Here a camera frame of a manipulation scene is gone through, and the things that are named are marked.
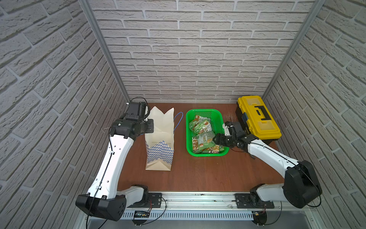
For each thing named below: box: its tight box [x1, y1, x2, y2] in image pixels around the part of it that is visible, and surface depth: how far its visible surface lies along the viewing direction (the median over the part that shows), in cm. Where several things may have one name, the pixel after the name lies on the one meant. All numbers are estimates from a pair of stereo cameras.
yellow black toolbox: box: [235, 95, 283, 144], surface depth 91 cm
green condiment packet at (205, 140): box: [197, 130, 216, 151], surface depth 90 cm
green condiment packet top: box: [188, 114, 212, 135], surface depth 99 cm
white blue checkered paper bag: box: [144, 105, 175, 172], surface depth 77 cm
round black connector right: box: [251, 211, 268, 228], surface depth 72 cm
